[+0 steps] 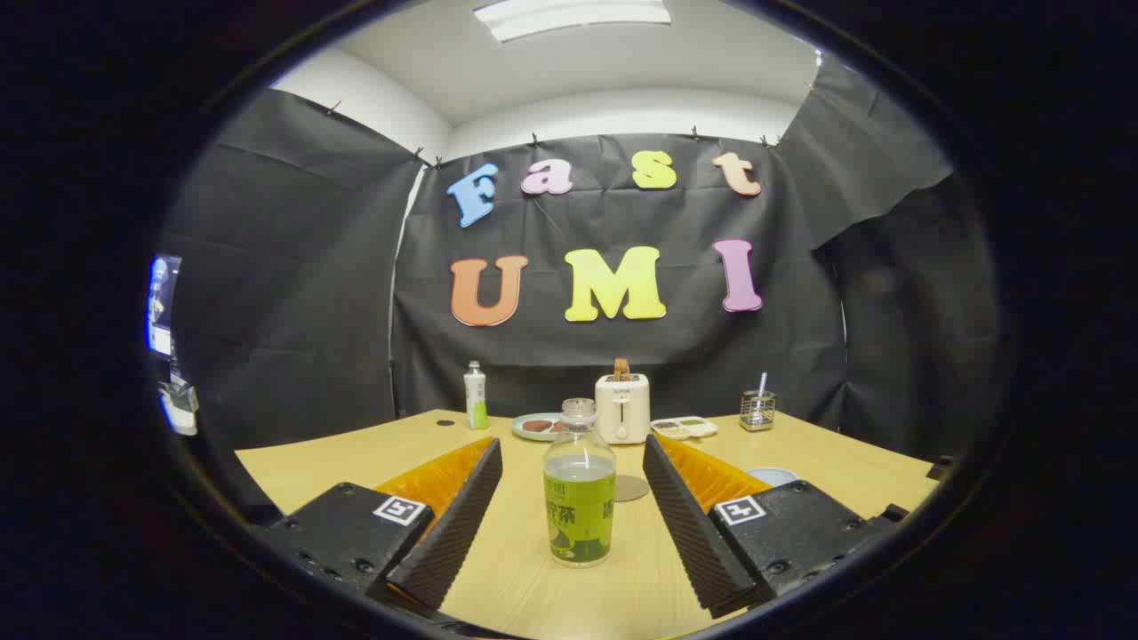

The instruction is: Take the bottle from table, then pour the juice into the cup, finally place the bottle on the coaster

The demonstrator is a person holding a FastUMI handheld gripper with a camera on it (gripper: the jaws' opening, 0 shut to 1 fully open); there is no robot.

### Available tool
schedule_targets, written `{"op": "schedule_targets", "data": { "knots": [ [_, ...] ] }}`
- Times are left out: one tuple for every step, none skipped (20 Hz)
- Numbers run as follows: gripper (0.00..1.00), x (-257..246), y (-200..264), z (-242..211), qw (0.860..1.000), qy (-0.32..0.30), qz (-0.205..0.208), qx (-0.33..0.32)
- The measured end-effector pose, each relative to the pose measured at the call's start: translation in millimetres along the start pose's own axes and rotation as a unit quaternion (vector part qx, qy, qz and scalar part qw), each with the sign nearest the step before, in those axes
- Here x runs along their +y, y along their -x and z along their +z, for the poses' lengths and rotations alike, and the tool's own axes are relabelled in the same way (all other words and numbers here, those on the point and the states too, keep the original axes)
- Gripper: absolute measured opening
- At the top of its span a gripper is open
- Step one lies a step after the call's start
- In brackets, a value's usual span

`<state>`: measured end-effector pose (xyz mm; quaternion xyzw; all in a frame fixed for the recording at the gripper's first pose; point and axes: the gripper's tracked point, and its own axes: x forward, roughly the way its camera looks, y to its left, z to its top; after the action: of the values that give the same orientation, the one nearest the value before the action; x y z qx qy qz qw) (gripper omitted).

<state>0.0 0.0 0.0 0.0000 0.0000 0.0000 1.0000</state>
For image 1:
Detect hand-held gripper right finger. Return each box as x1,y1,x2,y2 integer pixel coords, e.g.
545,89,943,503
642,433,910,620

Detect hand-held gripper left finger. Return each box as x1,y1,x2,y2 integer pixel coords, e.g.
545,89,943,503
253,436,504,614

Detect green label juice bottle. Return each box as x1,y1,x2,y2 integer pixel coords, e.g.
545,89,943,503
543,398,617,568

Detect small white green bottle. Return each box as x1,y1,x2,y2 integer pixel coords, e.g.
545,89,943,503
463,360,489,431

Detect white divided tray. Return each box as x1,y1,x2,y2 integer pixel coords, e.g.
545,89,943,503
651,416,718,441

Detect wooden table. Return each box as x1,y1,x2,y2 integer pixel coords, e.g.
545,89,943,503
235,409,942,640

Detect pale green plate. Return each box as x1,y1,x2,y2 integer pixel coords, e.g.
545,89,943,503
511,412,570,442

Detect white toaster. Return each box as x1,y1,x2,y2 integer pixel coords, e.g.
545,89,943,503
595,373,651,445

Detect white object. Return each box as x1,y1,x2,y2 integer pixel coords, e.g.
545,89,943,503
158,378,200,436

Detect monitor screen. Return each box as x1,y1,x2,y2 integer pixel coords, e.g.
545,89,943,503
147,255,183,358

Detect ceiling light panel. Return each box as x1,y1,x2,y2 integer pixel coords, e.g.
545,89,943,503
473,0,672,44

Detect metal wire holder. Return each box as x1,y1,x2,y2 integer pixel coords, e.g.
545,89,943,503
740,390,776,433

